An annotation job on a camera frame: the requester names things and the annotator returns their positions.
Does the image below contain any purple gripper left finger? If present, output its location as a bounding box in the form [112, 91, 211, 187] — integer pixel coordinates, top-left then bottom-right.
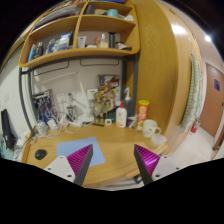
[45, 144, 93, 186]

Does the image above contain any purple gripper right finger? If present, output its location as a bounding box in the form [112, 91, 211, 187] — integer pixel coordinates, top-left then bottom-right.
[134, 144, 179, 185]

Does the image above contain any blue mouse pad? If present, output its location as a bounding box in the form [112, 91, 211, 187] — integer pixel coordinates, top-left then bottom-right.
[56, 137, 105, 166]

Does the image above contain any black computer mouse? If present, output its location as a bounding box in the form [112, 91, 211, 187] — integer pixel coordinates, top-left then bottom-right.
[35, 149, 47, 160]

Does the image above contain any white plastic cup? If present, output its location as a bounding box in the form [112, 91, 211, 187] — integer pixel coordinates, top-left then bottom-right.
[151, 134, 167, 147]

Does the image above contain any white ceramic mug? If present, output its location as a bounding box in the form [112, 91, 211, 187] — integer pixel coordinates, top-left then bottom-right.
[142, 119, 161, 138]

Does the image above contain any white spray bottle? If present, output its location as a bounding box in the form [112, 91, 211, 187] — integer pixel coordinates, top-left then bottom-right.
[116, 101, 127, 128]

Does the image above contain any red fire extinguisher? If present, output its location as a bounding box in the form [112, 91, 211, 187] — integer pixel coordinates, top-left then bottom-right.
[190, 118, 201, 133]

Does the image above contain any small white cube clock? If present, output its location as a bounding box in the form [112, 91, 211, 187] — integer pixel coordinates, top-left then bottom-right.
[105, 119, 112, 126]

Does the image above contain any red yellow chips can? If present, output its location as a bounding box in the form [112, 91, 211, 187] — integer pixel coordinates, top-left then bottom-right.
[136, 100, 150, 131]

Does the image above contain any wooden model figure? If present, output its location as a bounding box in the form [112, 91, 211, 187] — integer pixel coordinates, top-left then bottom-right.
[92, 92, 108, 125]

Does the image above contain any black bag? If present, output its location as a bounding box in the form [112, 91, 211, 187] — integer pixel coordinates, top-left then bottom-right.
[1, 109, 16, 149]

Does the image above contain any brown wooden door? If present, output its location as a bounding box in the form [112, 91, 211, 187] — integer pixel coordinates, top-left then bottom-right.
[201, 64, 224, 136]

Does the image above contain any colourful poster picture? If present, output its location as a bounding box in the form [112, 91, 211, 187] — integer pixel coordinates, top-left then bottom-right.
[98, 75, 120, 103]

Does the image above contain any blue bottle on shelf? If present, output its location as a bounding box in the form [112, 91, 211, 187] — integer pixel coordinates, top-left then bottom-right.
[28, 44, 36, 62]

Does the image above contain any white tube on shelf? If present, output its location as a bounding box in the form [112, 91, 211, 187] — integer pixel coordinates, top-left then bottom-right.
[77, 36, 86, 48]

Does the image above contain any black bottle on shelf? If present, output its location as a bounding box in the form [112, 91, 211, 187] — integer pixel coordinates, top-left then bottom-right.
[108, 32, 116, 48]

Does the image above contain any teal tape roll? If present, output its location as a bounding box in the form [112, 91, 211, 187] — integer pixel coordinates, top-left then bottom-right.
[107, 9, 118, 18]

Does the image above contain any wooden wall shelf unit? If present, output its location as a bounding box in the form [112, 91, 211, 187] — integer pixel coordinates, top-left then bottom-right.
[19, 0, 140, 68]

